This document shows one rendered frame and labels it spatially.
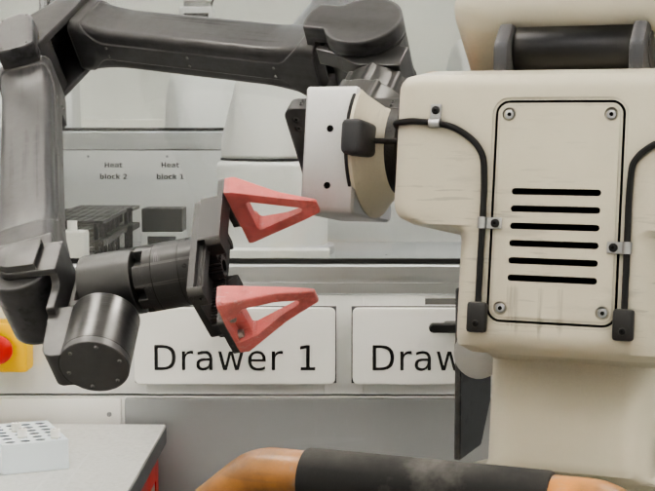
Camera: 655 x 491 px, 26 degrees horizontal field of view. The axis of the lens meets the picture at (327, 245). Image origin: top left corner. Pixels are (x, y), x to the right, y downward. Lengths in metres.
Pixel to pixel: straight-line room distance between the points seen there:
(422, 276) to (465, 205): 0.93
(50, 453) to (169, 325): 0.33
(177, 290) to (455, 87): 0.28
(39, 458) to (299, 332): 0.44
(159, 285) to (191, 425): 0.93
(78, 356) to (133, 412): 0.96
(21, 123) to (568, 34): 0.56
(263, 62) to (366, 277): 0.69
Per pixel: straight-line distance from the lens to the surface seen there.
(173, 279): 1.18
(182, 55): 1.48
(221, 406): 2.09
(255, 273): 2.05
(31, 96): 1.46
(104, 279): 1.20
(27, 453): 1.82
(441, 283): 2.06
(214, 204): 1.19
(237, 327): 1.16
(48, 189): 1.33
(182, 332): 2.06
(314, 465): 0.84
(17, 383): 2.13
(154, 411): 2.10
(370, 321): 2.04
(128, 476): 1.79
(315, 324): 2.04
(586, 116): 1.11
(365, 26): 1.36
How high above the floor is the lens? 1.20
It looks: 5 degrees down
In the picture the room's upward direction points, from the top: straight up
